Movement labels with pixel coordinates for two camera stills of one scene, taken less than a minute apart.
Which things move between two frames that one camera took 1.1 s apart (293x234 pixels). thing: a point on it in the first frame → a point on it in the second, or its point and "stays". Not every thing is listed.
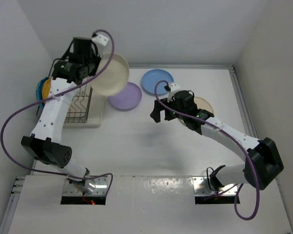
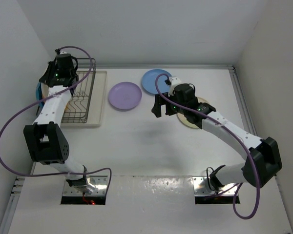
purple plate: [128, 98] stays
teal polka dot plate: [39, 91] stays
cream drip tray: [85, 109] stays
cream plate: [114, 77] → [44, 89]
